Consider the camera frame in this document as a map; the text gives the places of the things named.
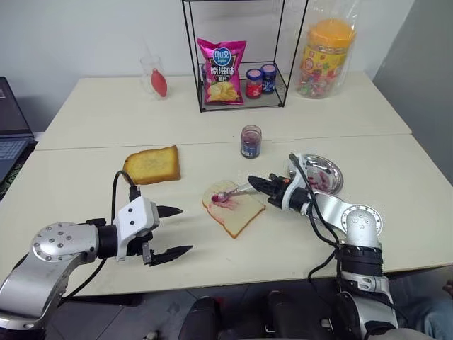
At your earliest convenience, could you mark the pink chips bag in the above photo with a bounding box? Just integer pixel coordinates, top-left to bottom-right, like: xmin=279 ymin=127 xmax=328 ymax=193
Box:
xmin=196 ymin=37 xmax=248 ymax=107

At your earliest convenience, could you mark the orange-lid candy jar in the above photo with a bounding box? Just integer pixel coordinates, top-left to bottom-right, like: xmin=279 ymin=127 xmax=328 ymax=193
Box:
xmin=296 ymin=19 xmax=357 ymax=100

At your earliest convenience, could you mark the person leg in jeans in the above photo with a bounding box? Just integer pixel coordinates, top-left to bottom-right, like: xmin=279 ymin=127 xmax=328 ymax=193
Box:
xmin=398 ymin=299 xmax=453 ymax=340

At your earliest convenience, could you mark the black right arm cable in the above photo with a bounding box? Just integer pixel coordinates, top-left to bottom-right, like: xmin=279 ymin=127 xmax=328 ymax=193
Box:
xmin=288 ymin=152 xmax=401 ymax=322

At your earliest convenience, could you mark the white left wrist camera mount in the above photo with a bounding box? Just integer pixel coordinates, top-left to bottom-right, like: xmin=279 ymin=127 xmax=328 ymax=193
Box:
xmin=113 ymin=196 xmax=161 ymax=262

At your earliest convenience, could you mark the red object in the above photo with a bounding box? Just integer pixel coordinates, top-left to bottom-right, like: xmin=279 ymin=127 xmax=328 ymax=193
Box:
xmin=306 ymin=169 xmax=332 ymax=191

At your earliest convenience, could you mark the golden toasted bread slice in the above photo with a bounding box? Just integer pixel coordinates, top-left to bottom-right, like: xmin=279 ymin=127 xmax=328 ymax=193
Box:
xmin=122 ymin=144 xmax=183 ymax=186

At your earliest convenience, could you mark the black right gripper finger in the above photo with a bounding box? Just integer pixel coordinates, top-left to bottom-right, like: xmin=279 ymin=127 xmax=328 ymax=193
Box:
xmin=247 ymin=174 xmax=281 ymax=188
xmin=253 ymin=183 xmax=281 ymax=197

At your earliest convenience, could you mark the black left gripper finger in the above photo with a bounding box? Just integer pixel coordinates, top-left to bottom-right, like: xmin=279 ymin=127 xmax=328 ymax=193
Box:
xmin=149 ymin=244 xmax=194 ymax=268
xmin=155 ymin=205 xmax=184 ymax=220

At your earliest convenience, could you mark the open grey laptop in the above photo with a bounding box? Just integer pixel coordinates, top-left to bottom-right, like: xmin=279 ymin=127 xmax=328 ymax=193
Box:
xmin=0 ymin=76 xmax=38 ymax=185

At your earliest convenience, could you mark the clear glass cup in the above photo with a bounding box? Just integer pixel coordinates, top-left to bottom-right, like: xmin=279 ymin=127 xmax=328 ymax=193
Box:
xmin=139 ymin=55 xmax=164 ymax=96

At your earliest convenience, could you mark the black green mouse pad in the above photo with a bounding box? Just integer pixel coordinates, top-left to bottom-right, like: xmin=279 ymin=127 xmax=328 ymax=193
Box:
xmin=0 ymin=140 xmax=40 ymax=203

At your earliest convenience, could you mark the blue lid jar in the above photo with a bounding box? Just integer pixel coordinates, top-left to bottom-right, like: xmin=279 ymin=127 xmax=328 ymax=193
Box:
xmin=260 ymin=64 xmax=278 ymax=95

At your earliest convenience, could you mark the round metal plate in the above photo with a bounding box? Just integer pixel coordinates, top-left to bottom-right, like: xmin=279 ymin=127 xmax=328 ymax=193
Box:
xmin=288 ymin=153 xmax=345 ymax=195

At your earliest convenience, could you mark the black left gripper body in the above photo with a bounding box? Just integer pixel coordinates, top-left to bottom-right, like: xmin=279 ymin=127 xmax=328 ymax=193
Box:
xmin=132 ymin=228 xmax=156 ymax=267

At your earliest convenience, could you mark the open blue-label jam jar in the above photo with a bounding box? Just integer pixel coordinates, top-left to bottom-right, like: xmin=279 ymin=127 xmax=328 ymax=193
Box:
xmin=240 ymin=124 xmax=264 ymax=159

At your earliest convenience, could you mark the dark rounded shape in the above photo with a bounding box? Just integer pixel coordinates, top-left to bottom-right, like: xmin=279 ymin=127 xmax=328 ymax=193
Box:
xmin=178 ymin=295 xmax=223 ymax=340
xmin=264 ymin=290 xmax=304 ymax=340

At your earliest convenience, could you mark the red rubber bulb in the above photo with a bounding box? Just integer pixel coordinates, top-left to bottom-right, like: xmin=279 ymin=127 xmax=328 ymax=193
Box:
xmin=149 ymin=68 xmax=169 ymax=98

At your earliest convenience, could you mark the white bread slice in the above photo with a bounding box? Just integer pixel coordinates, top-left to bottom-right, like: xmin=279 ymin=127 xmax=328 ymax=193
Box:
xmin=201 ymin=179 xmax=267 ymax=240

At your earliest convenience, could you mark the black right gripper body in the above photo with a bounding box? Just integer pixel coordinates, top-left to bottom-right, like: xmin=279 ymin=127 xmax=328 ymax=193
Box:
xmin=265 ymin=172 xmax=290 ymax=210

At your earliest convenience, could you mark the clear plastic bag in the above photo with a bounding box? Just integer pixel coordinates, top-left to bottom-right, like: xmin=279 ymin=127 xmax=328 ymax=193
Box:
xmin=294 ymin=0 xmax=359 ymax=101

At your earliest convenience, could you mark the metal spoon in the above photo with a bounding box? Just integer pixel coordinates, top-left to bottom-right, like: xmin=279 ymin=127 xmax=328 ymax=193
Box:
xmin=211 ymin=182 xmax=256 ymax=205

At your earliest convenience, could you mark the black wire shelf rack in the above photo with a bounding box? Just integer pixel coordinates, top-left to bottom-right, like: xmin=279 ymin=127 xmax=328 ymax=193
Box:
xmin=181 ymin=0 xmax=309 ymax=114

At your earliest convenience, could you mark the red lid jar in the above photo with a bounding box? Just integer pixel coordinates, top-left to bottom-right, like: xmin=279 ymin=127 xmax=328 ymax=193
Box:
xmin=246 ymin=68 xmax=264 ymax=100

